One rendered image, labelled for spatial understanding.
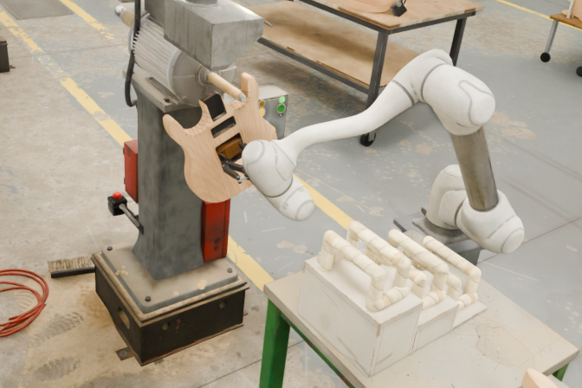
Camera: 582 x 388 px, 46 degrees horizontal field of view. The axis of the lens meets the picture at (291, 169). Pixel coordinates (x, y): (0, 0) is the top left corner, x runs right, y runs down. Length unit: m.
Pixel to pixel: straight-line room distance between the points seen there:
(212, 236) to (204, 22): 1.17
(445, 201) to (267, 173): 0.85
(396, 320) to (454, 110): 0.67
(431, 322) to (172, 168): 1.28
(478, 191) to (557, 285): 1.64
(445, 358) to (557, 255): 2.37
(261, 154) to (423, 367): 0.69
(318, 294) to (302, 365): 1.31
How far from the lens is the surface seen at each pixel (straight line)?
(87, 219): 3.82
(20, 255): 3.61
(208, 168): 2.27
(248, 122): 2.27
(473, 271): 1.90
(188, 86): 2.33
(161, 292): 2.85
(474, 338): 1.88
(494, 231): 2.40
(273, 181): 1.91
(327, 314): 1.71
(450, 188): 2.51
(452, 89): 1.99
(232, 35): 2.00
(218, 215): 2.85
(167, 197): 2.70
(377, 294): 1.57
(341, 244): 1.60
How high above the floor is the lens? 2.12
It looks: 29 degrees down
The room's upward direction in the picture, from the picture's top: 7 degrees clockwise
